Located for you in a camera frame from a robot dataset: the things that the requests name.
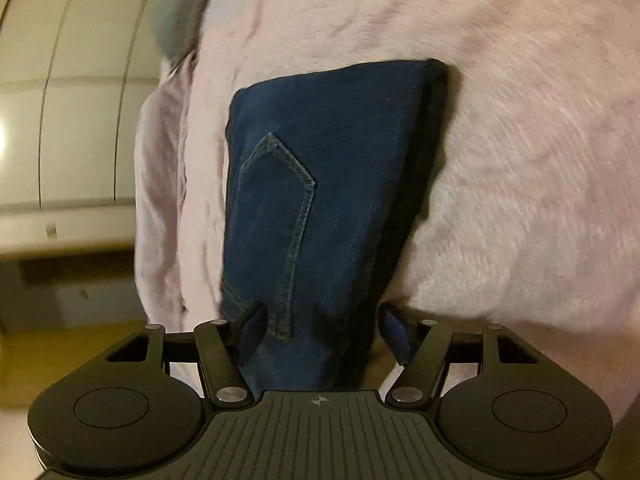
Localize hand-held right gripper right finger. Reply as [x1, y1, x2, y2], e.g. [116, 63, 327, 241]
[378, 301, 542, 408]

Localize grey pillow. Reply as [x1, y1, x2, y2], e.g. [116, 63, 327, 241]
[150, 0, 223, 72]

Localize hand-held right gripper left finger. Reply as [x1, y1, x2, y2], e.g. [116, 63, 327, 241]
[105, 302, 269, 408]

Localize pink fleece blanket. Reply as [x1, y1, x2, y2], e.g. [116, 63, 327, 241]
[134, 0, 640, 426]

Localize white wardrobe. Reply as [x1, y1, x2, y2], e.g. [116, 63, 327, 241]
[0, 0, 166, 261]

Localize dark blue jeans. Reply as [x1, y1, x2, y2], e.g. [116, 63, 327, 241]
[220, 58, 449, 391]

